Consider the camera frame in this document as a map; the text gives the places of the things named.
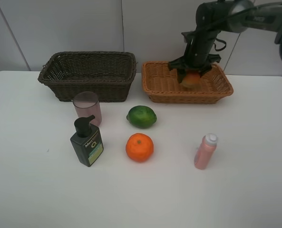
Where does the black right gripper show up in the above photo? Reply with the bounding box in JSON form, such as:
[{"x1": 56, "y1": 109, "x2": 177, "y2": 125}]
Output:
[{"x1": 168, "y1": 29, "x2": 221, "y2": 83}]

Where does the red yellow peach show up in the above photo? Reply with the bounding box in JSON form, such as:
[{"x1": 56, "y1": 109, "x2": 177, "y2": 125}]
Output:
[{"x1": 181, "y1": 71, "x2": 201, "y2": 87}]

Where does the green lime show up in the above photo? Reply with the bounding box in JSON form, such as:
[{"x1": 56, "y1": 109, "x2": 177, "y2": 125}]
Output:
[{"x1": 126, "y1": 105, "x2": 157, "y2": 129}]

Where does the pink bottle white cap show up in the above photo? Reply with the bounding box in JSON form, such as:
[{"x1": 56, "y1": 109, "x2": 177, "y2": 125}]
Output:
[{"x1": 194, "y1": 133, "x2": 218, "y2": 170}]

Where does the orange tangerine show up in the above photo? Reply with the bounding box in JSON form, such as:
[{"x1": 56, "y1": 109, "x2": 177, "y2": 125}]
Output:
[{"x1": 126, "y1": 133, "x2": 154, "y2": 162}]

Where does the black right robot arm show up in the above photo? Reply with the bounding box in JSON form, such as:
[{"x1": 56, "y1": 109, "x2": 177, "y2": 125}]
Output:
[{"x1": 168, "y1": 0, "x2": 282, "y2": 83}]

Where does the orange wicker basket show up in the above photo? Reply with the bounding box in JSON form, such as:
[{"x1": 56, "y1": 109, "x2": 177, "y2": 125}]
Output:
[{"x1": 142, "y1": 61, "x2": 233, "y2": 104}]

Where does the dark brown wicker basket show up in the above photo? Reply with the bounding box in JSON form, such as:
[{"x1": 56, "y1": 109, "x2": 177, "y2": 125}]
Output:
[{"x1": 38, "y1": 51, "x2": 136, "y2": 103}]

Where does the translucent pink plastic cup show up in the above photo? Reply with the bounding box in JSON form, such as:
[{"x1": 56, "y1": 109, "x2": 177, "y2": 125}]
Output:
[{"x1": 73, "y1": 91, "x2": 102, "y2": 126}]

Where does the dark green pump bottle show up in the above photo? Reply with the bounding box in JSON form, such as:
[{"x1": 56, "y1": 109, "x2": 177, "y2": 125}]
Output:
[{"x1": 70, "y1": 115, "x2": 104, "y2": 167}]

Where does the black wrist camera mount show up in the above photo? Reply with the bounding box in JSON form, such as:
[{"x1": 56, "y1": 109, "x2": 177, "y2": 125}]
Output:
[{"x1": 181, "y1": 31, "x2": 195, "y2": 44}]

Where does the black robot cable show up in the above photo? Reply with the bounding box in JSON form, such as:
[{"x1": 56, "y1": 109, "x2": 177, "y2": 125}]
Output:
[{"x1": 214, "y1": 37, "x2": 227, "y2": 51}]

